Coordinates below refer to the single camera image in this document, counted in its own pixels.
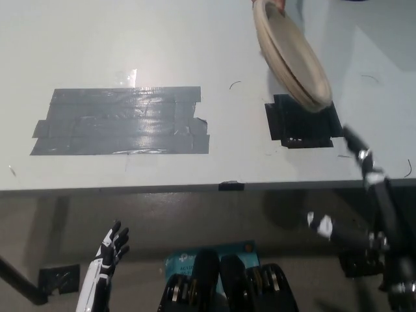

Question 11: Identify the person's hand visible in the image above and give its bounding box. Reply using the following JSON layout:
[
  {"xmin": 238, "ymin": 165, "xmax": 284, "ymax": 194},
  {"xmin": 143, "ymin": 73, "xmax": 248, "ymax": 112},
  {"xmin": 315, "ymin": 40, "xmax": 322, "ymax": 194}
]
[{"xmin": 250, "ymin": 0, "xmax": 287, "ymax": 10}]

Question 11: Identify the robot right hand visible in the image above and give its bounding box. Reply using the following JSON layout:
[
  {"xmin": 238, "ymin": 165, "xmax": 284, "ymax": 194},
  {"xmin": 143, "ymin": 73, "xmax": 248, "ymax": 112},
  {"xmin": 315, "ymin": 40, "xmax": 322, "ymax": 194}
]
[{"xmin": 307, "ymin": 125, "xmax": 416, "ymax": 294}]

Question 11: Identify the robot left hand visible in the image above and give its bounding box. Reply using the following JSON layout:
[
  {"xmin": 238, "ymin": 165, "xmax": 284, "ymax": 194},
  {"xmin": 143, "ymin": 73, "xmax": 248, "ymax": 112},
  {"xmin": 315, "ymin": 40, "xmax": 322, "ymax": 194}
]
[{"xmin": 94, "ymin": 220, "xmax": 131, "ymax": 280}]

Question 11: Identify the stack of beige paper plates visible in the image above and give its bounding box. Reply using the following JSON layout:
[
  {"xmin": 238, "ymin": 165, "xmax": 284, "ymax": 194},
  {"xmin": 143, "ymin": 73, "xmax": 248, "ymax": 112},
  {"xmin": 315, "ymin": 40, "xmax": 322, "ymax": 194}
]
[{"xmin": 252, "ymin": 0, "xmax": 333, "ymax": 114}]

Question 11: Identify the black floor tape patch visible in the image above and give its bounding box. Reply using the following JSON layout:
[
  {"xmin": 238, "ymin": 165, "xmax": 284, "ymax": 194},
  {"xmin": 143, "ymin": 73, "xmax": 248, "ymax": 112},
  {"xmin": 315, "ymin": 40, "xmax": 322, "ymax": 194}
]
[
  {"xmin": 337, "ymin": 252, "xmax": 388, "ymax": 279},
  {"xmin": 38, "ymin": 263, "xmax": 81, "ymax": 295}
]

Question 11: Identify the teal cardboard box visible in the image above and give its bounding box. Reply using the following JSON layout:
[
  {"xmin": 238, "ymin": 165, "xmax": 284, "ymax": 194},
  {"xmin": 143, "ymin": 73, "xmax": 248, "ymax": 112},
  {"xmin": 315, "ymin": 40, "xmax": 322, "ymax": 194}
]
[{"xmin": 163, "ymin": 240, "xmax": 261, "ymax": 295}]

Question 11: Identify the black table leg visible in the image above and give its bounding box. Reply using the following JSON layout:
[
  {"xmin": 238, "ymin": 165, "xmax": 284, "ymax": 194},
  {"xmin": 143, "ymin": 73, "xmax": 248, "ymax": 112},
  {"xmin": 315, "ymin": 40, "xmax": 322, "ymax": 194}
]
[{"xmin": 0, "ymin": 252, "xmax": 50, "ymax": 306}]

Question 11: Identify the small black tape strip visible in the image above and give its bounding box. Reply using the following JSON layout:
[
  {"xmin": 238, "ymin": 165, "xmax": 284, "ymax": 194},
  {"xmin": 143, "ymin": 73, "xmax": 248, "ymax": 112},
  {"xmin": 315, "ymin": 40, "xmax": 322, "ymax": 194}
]
[{"xmin": 218, "ymin": 181, "xmax": 246, "ymax": 192}]

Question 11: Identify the clear tape piece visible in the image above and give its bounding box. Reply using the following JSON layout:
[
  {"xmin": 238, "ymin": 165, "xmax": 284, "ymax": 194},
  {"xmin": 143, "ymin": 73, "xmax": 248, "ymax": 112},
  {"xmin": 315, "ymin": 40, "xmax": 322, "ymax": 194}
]
[{"xmin": 115, "ymin": 68, "xmax": 139, "ymax": 88}]

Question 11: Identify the grey duct tape patch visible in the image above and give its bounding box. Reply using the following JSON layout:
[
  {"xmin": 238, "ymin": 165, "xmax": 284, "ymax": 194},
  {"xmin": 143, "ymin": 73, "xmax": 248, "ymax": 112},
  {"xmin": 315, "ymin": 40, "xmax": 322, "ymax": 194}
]
[{"xmin": 29, "ymin": 86, "xmax": 211, "ymax": 156}]

